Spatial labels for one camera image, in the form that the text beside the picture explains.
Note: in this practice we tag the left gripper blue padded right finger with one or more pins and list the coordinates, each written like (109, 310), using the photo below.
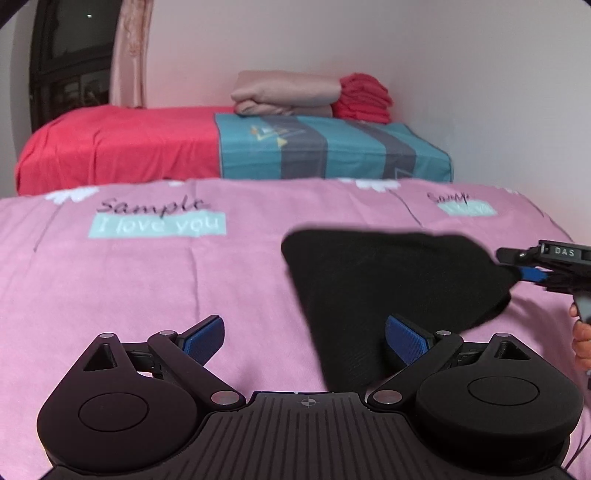
(408, 340)

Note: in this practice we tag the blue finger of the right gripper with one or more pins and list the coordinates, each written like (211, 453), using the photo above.
(528, 274)

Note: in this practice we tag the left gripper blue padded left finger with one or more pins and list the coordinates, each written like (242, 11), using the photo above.
(203, 340)

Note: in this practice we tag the black pants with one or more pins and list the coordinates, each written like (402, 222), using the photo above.
(349, 282)

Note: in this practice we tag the person's right hand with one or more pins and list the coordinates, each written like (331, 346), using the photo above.
(581, 342)

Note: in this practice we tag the red covered mattress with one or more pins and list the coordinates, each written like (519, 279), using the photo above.
(106, 144)

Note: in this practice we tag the folded red cloth stack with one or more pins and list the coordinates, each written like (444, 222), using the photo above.
(363, 98)

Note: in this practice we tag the folded beige blanket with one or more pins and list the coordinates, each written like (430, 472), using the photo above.
(283, 93)

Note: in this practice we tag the pink floral curtain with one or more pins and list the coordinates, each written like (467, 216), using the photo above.
(128, 64)

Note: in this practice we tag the dark window frame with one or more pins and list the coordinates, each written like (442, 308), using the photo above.
(71, 54)

